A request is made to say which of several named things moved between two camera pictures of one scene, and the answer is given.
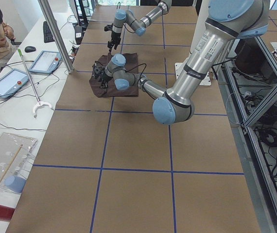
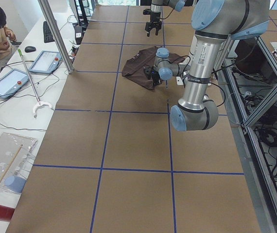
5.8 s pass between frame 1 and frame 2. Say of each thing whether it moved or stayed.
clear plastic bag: stayed
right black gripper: moved
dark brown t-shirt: moved
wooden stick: stayed
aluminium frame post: stayed
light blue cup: stayed
